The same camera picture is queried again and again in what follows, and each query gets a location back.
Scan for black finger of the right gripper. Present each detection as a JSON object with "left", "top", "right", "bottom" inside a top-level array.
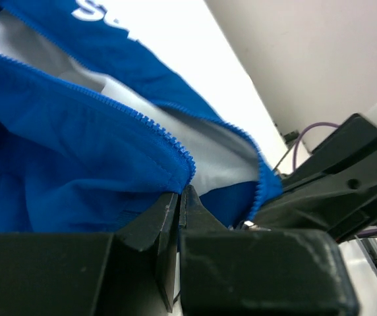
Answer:
[{"left": 250, "top": 113, "right": 377, "bottom": 241}]

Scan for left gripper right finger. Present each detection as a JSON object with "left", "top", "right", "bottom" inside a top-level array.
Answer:
[{"left": 179, "top": 186, "right": 360, "bottom": 315}]

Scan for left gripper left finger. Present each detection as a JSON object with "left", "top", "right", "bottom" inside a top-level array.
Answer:
[{"left": 0, "top": 193, "right": 179, "bottom": 315}]

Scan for blue white red jacket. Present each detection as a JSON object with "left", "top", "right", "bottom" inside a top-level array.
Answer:
[{"left": 0, "top": 1, "right": 282, "bottom": 232}]

